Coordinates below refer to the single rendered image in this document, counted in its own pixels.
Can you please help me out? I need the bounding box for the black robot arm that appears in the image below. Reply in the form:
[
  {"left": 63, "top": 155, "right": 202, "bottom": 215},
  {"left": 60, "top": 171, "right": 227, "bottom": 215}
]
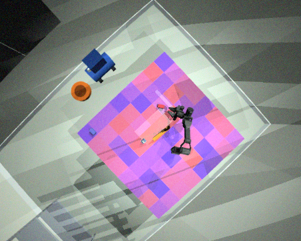
[{"left": 171, "top": 107, "right": 194, "bottom": 156}]

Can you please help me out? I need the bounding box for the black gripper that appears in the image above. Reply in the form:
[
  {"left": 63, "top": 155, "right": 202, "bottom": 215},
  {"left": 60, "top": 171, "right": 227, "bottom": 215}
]
[{"left": 168, "top": 105, "right": 185, "bottom": 121}]

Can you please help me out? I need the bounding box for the orange bar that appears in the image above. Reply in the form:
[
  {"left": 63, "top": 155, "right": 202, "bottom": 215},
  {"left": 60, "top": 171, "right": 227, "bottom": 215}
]
[{"left": 152, "top": 126, "right": 170, "bottom": 141}]

